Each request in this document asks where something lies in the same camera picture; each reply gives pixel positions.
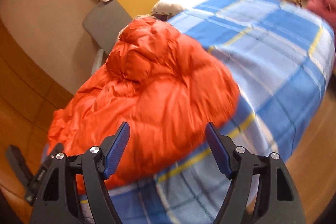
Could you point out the orange puffer down jacket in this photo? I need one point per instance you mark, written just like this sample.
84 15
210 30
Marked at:
164 85

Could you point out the red pink cloth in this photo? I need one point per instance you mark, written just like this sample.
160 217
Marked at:
323 8

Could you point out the grey yellow blue headboard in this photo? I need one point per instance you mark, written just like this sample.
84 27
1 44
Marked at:
131 1

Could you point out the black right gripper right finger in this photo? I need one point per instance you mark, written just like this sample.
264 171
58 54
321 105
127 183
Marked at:
277 199

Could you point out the white bed side rail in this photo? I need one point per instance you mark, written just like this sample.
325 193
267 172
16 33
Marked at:
97 61

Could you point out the blue plaid bed sheet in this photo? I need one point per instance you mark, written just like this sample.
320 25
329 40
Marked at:
281 57

